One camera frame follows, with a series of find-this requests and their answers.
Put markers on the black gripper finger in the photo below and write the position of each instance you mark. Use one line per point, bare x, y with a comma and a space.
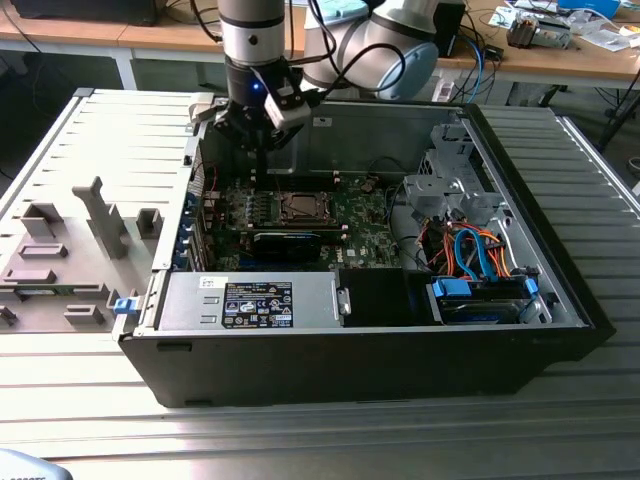
235, 125
285, 135

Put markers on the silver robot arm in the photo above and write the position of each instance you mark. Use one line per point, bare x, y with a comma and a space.
250, 30

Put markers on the CPU socket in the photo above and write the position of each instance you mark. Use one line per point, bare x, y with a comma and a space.
278, 217

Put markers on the silver CPU cooler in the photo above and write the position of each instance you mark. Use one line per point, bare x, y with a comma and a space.
530, 32

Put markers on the graphics card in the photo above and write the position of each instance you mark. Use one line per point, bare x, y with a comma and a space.
285, 247

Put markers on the green motherboard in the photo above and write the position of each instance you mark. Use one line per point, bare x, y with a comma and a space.
370, 235

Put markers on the grey parts rack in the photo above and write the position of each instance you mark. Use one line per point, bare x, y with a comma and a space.
107, 225

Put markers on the small white device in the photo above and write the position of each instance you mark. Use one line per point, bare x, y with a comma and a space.
443, 90

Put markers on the black equipment box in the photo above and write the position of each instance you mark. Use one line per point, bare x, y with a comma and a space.
85, 10

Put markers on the wooden desk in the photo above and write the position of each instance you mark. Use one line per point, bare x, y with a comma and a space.
75, 35
550, 62

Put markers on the silver drive cage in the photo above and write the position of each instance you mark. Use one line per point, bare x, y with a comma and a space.
450, 195

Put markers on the silver power supply unit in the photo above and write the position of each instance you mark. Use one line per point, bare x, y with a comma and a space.
190, 300

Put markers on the blue plastic clip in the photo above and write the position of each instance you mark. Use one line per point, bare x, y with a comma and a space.
125, 306

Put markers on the black PC case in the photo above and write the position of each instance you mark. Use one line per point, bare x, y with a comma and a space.
300, 365

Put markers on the green RAM stick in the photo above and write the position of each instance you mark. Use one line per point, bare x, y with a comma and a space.
35, 291

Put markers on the hard disk in blue carrier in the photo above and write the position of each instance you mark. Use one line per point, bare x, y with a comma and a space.
480, 310

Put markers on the blue box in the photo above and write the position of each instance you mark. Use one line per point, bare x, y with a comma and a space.
590, 5

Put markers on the clear plastic bag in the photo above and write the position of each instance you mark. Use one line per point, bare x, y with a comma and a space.
607, 37

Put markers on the grey rounded object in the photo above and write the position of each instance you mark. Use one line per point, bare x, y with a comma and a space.
25, 467

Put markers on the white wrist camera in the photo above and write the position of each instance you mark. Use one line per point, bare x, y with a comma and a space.
290, 112

